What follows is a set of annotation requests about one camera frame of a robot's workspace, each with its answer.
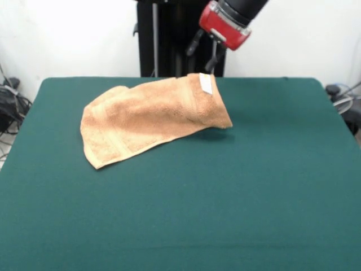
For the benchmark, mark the dark green table cloth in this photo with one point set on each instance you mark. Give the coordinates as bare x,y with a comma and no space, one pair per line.
253,197

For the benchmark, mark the orange terry towel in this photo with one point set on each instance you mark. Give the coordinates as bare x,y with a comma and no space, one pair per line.
141,118

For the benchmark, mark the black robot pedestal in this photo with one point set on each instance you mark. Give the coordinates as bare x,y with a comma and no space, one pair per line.
175,42

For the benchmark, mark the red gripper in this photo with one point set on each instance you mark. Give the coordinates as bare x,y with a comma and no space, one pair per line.
222,29

